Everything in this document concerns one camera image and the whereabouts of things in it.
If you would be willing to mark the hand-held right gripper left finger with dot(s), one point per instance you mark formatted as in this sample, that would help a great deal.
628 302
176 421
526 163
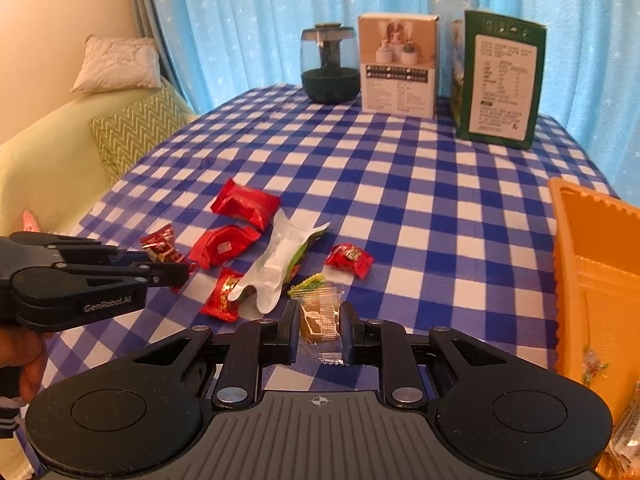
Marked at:
289 336

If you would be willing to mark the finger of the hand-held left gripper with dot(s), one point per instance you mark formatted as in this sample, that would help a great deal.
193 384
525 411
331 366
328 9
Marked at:
110 255
167 275

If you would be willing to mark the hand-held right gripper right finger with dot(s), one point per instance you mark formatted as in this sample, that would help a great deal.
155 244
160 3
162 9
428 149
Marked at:
350 336

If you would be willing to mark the red patterned candy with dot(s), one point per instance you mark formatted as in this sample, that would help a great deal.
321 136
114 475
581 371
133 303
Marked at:
160 242

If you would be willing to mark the clear brown snack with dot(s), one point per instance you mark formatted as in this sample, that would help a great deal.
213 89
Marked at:
320 317

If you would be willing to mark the small yellow green packet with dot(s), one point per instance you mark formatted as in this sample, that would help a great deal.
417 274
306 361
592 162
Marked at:
306 285

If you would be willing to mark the red snack packet gold pattern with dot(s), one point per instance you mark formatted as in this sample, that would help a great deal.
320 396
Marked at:
222 297

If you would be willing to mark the red snack packet gold label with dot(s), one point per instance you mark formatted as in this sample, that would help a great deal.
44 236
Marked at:
225 247

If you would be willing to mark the white green snack pouch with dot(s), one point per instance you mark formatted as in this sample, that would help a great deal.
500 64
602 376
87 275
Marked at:
275 265

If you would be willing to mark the red candy green white print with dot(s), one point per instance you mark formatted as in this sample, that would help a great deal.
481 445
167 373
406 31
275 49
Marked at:
350 260

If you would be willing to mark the large red snack packet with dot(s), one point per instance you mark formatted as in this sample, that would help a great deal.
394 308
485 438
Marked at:
245 205

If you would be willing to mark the orange plastic basket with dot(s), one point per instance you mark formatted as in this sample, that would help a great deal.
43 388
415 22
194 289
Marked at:
590 280

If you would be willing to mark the clear plastic snack packet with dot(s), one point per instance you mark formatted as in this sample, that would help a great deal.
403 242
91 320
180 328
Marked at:
627 430

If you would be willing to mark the person's left hand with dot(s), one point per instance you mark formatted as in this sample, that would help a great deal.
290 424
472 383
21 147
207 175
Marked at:
27 360

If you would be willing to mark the light green sofa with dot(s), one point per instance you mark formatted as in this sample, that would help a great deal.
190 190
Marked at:
45 170

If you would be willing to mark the green chevron pillow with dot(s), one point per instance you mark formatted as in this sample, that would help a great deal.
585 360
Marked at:
135 130

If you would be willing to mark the blue white checkered tablecloth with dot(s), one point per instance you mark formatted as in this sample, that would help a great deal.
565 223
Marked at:
400 185

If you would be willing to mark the white pillow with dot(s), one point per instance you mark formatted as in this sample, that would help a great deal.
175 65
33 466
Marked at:
115 62

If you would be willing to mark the grey curtain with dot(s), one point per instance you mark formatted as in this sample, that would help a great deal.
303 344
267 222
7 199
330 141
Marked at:
147 5

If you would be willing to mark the dark green glass humidifier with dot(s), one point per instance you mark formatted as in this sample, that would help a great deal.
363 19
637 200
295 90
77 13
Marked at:
330 77

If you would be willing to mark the blue starry curtain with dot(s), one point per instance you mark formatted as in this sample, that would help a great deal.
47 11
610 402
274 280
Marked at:
240 20

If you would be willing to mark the beige cardboard box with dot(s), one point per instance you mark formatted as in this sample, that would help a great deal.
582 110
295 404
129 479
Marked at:
397 70

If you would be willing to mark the green cardboard box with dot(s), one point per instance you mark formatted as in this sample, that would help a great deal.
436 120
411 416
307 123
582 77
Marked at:
500 85

